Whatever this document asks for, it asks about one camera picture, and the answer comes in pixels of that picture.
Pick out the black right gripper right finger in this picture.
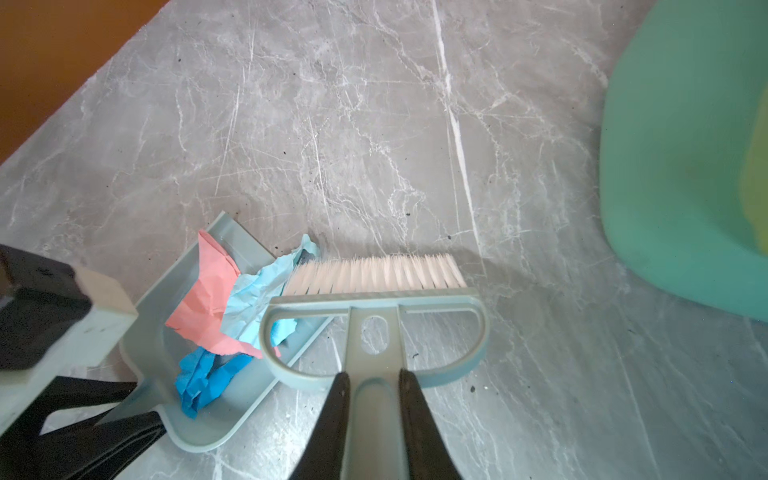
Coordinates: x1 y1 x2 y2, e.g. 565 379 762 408
398 369 461 480

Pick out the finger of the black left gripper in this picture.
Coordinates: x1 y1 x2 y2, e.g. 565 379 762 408
1 376 138 440
23 412 166 479

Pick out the grey-green dustpan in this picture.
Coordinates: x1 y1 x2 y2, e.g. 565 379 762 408
95 211 335 455

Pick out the pink paper scrap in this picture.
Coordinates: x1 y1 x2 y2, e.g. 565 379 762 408
166 230 275 358

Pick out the pale blue paper scrap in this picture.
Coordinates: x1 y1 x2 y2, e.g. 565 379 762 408
220 234 321 349

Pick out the small blue twisted scrap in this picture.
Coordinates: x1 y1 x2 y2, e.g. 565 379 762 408
174 347 253 419

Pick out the grey-green hand brush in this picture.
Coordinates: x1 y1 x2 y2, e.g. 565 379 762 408
258 254 490 479

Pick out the green trash bin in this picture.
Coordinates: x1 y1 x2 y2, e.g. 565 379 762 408
599 1 767 320

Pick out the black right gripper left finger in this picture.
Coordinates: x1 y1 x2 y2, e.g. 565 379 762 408
289 372 351 480

